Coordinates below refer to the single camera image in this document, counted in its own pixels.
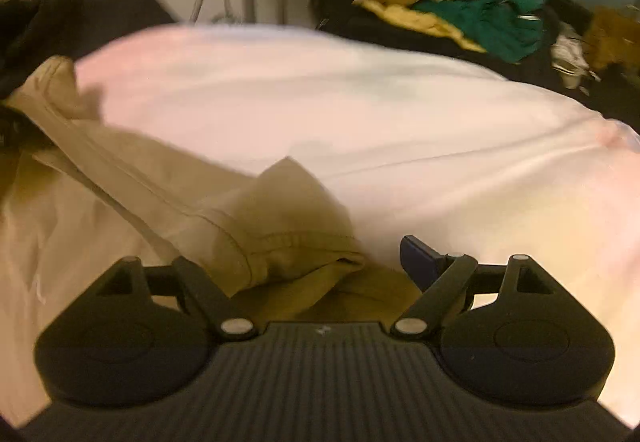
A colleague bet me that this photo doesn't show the white bed sheet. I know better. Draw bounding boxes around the white bed sheet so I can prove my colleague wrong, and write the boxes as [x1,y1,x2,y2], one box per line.
[0,22,640,428]

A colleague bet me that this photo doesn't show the white grey striped garment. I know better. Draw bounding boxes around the white grey striped garment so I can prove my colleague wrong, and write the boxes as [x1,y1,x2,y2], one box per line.
[550,22,601,90]

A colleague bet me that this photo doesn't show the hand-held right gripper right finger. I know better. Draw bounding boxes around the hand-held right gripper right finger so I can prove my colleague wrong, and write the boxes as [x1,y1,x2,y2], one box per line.
[391,236,556,338]

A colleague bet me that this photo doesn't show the green garment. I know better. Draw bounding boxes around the green garment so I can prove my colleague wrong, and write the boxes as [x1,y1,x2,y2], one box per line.
[412,0,546,64]

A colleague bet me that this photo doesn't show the brown garment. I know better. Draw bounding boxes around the brown garment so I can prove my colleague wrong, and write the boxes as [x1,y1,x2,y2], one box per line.
[582,7,640,73]

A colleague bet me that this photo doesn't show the tan garment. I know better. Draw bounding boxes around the tan garment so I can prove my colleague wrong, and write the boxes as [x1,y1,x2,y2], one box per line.
[2,56,423,323]

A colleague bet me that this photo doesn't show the yellow garment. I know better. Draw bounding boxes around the yellow garment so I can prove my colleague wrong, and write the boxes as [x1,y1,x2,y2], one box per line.
[360,0,486,54]

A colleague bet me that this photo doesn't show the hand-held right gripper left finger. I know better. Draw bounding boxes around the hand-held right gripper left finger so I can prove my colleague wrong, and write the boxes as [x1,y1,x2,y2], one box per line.
[92,256,257,342]

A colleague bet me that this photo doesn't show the black cloth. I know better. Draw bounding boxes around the black cloth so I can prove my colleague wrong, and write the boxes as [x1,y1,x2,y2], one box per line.
[312,0,640,133]

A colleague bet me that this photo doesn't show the dark navy cloth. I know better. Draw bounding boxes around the dark navy cloth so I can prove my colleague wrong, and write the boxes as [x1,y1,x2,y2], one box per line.
[0,0,178,98]

